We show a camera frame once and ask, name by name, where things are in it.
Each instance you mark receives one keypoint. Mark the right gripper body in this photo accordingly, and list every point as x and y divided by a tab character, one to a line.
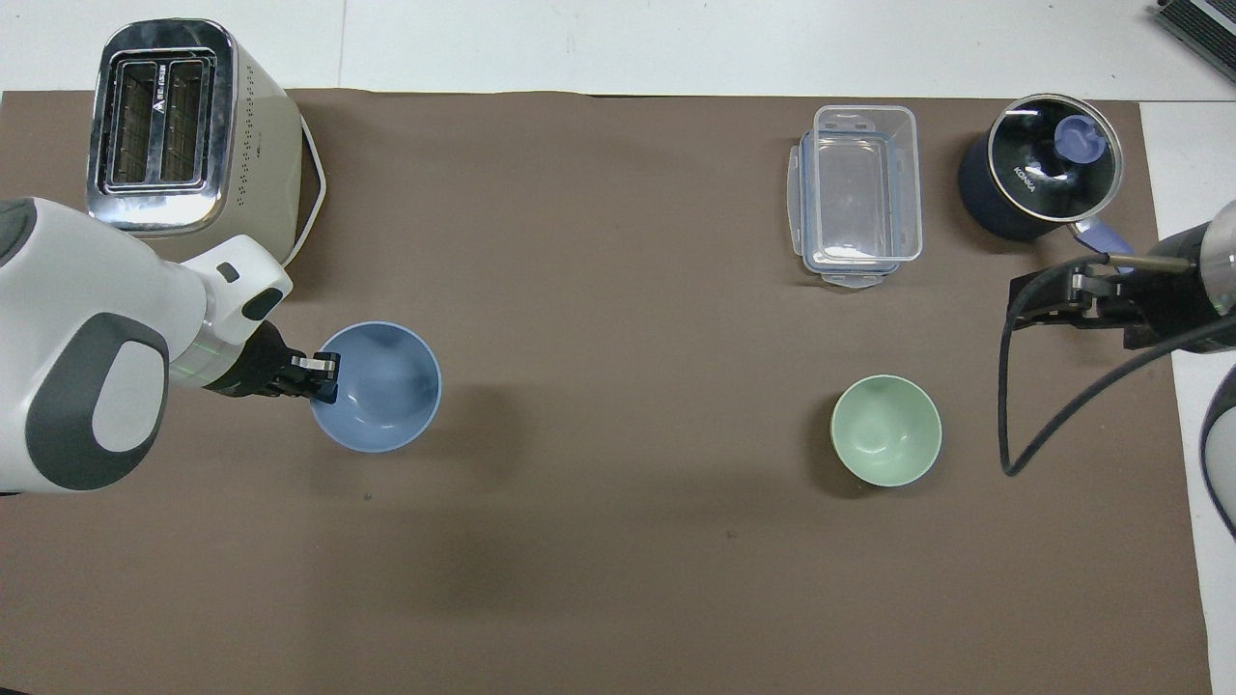
1173	294

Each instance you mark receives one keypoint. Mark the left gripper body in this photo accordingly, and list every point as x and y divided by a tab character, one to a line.
253	367

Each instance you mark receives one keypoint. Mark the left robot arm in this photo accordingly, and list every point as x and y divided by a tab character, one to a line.
87	319

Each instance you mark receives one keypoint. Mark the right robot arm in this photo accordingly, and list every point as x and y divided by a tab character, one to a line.
1224	241

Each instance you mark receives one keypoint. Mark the blue bowl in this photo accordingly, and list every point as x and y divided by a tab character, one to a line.
386	396

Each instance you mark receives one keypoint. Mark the green bowl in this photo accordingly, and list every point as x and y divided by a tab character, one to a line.
886	430

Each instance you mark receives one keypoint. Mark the glass pot lid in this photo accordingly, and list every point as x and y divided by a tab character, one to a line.
1038	154

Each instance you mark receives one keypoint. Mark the dark blue pot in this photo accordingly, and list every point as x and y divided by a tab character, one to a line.
980	198

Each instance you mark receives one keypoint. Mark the silver cream toaster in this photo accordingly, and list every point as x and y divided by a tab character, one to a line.
241	125

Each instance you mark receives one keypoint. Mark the grey ribbed device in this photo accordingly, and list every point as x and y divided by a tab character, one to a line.
1202	21

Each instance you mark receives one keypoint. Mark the clear plastic container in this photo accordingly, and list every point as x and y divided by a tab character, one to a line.
864	183

